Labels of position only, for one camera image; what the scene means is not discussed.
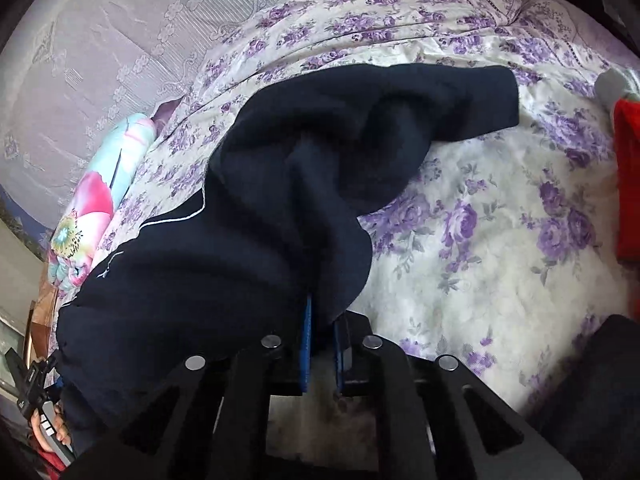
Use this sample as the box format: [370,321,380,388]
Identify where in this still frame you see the light blue-grey cloth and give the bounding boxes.
[594,67,640,111]

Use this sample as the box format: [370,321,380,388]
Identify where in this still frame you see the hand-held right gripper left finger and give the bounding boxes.
[75,296,315,480]

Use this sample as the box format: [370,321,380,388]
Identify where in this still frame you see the colourful floral pillow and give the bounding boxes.
[47,112,161,293]

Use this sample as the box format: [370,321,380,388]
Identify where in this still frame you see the navy blue pants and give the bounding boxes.
[56,65,521,453]

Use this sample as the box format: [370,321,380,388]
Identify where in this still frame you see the dark cloth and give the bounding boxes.
[530,314,640,466]

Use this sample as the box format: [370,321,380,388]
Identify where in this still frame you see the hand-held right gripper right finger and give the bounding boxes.
[332,312,583,480]

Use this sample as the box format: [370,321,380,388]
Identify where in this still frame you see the red garment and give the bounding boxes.
[612,95,640,263]

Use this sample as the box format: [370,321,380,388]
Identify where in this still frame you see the person's left hand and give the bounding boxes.
[30,405,74,456]

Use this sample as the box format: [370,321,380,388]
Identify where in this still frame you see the orange patterned sheet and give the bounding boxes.
[37,275,63,311]

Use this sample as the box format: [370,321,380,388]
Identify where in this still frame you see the purple floral bed sheet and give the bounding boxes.
[50,0,640,411]

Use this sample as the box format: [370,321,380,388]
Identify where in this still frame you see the white lace cloth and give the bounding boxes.
[0,0,361,211]

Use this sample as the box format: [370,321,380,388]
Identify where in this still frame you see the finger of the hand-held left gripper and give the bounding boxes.
[4,350,60,411]

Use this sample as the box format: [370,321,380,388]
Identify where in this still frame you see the red quilted jacket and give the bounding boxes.
[30,447,68,473]

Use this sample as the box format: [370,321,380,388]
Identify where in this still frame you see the blue patterned cloth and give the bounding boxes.
[0,185,51,258]

